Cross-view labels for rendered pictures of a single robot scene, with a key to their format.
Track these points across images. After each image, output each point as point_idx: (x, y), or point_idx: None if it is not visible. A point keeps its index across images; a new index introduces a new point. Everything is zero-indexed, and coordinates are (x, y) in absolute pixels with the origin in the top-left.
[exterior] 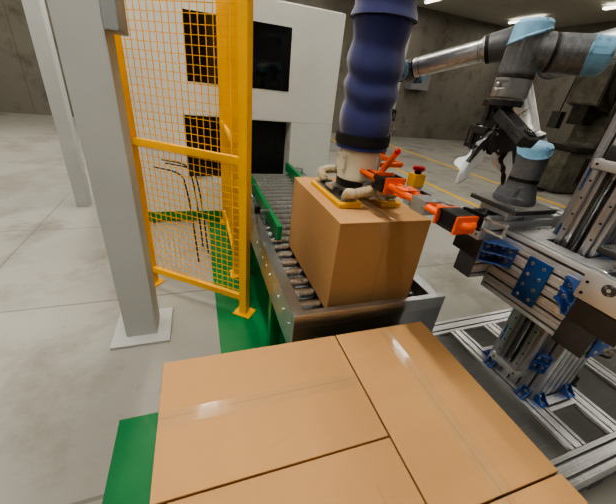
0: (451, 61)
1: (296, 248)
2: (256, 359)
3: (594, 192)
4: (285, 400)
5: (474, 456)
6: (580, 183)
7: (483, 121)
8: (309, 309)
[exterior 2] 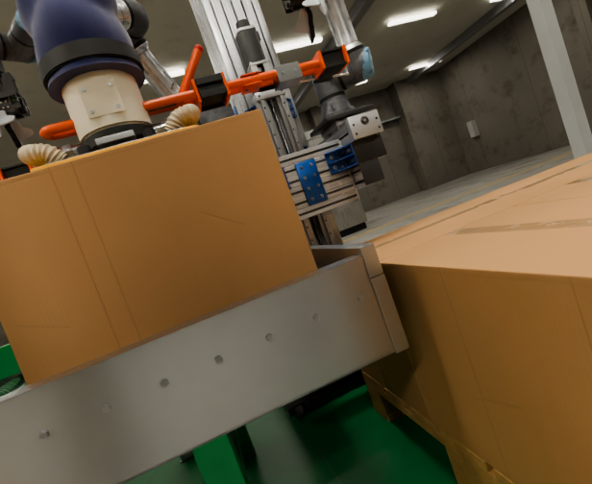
0: None
1: (101, 340)
2: (497, 255)
3: (271, 115)
4: (549, 221)
5: (488, 202)
6: None
7: None
8: None
